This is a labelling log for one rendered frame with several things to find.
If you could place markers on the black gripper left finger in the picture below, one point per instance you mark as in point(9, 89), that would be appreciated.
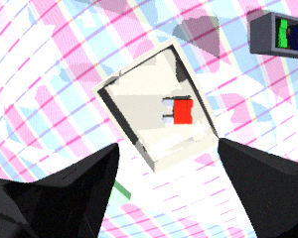
point(70, 203)

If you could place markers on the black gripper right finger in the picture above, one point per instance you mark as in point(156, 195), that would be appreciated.
point(267, 187)

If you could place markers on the red fuse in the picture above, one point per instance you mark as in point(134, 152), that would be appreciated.
point(182, 111)

